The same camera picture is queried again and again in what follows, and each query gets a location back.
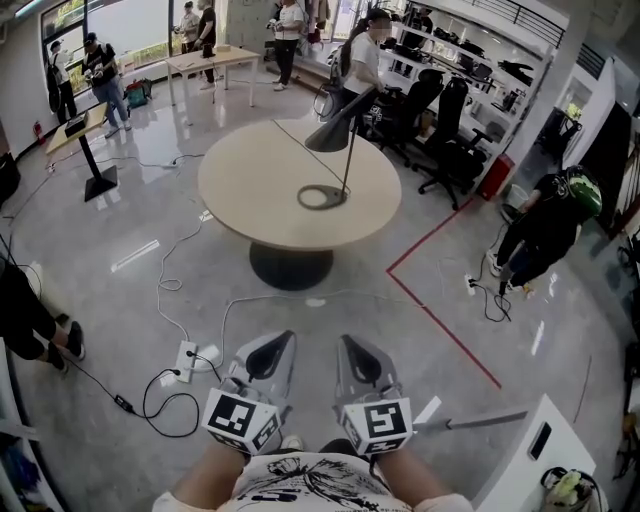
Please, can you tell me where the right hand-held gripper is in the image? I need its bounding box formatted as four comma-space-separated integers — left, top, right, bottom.
331, 333, 415, 457

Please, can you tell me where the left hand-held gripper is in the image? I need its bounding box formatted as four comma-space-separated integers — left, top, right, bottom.
201, 329, 300, 457

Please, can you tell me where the black desk lamp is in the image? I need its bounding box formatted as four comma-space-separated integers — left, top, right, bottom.
296, 104, 359, 211

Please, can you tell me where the person's left forearm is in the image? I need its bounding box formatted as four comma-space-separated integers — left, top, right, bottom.
170, 438, 251, 504

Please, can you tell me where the person's right forearm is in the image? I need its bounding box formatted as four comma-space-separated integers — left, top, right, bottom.
373, 446, 475, 507

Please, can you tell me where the rectangular wooden desk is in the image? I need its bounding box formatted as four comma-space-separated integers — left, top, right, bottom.
164, 45, 263, 109

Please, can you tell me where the red floor tape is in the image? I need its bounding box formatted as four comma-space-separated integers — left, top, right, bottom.
384, 196, 503, 391

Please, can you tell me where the grey metal bar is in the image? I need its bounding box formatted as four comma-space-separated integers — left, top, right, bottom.
411, 407, 531, 433

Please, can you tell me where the white printed shirt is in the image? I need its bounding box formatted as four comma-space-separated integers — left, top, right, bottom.
151, 451, 475, 512

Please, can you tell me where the round wooden table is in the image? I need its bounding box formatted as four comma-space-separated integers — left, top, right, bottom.
196, 118, 404, 293

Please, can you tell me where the black smartphone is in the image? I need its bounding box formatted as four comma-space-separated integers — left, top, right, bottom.
527, 421, 554, 462

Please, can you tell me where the white counter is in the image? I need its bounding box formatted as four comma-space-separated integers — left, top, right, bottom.
471, 393, 600, 512

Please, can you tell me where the white bucket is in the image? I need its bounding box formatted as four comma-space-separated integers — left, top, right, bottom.
501, 183, 530, 212

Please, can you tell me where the red bin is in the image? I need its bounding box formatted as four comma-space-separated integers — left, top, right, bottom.
476, 153, 517, 202

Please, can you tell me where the black office chair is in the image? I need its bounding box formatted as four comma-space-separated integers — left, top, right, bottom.
410, 76, 495, 212
370, 67, 447, 167

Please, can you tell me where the white plastic bag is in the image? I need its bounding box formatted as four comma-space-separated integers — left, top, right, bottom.
541, 466, 607, 512

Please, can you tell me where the green helmet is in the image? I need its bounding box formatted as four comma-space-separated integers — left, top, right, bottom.
563, 164, 604, 219

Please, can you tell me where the green bag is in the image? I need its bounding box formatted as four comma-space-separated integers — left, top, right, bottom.
123, 78, 154, 110

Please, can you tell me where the black box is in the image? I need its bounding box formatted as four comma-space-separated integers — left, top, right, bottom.
63, 111, 91, 136

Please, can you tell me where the white shelving unit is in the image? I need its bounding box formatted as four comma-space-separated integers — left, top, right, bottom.
382, 0, 572, 154

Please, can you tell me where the white floor cable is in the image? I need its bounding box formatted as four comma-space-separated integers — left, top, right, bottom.
155, 197, 431, 374

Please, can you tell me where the black floor cable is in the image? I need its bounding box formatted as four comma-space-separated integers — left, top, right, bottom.
141, 349, 224, 440

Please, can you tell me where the black lamp cable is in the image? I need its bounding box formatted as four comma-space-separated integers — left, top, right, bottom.
272, 118, 347, 187

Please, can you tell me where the small pedestal stand table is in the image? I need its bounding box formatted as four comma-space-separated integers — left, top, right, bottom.
45, 103, 119, 204

